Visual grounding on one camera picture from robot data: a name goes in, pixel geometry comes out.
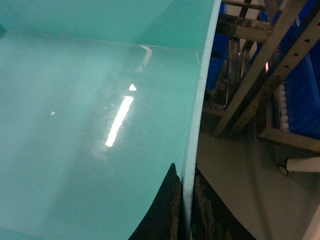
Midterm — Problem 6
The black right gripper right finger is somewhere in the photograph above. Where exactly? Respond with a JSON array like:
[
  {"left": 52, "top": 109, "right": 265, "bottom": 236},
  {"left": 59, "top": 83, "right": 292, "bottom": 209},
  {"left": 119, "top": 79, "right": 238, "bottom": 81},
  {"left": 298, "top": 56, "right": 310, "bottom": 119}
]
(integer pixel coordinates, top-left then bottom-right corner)
[{"left": 191, "top": 168, "right": 255, "bottom": 240}]

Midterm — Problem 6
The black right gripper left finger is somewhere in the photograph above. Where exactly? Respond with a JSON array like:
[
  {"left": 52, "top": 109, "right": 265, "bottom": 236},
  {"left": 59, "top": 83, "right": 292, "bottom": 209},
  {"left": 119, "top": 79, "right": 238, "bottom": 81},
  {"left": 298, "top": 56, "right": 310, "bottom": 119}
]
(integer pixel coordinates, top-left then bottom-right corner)
[{"left": 129, "top": 163, "right": 182, "bottom": 240}]

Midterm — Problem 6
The blue bin on rack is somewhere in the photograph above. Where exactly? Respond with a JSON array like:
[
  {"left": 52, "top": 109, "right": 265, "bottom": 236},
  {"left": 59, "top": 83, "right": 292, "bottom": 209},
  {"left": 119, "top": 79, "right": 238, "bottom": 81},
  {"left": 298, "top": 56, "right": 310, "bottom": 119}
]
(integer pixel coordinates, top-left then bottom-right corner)
[{"left": 284, "top": 45, "right": 320, "bottom": 139}]

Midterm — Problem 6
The turquoise plastic bin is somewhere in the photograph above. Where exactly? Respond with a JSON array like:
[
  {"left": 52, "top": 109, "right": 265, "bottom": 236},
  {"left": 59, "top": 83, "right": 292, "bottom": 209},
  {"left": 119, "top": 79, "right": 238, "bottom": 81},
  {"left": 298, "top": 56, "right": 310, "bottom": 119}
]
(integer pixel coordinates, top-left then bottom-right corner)
[{"left": 0, "top": 0, "right": 221, "bottom": 240}]

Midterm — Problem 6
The perforated metal rack post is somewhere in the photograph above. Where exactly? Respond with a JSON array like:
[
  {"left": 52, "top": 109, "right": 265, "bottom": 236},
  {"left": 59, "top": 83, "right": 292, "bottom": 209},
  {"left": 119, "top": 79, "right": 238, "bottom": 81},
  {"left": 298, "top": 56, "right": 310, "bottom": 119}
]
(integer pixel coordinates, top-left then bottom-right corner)
[{"left": 213, "top": 0, "right": 320, "bottom": 137}]

